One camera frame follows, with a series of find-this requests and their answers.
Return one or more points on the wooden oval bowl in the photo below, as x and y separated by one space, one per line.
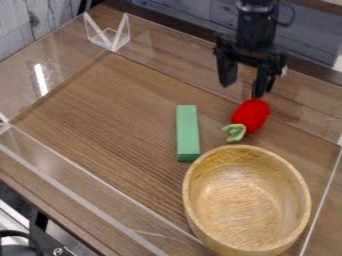
246 200

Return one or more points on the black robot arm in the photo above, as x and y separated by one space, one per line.
253 48

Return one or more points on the clear acrylic corner bracket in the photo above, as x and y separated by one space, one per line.
108 38

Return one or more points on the black metal frame base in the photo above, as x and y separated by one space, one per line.
29 241

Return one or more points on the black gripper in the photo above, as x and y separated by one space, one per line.
230 54

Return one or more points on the red plush strawberry toy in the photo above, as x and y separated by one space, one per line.
247 119

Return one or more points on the green rectangular block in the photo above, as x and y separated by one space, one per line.
187 133

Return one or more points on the clear acrylic tray wall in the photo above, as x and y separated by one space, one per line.
111 222

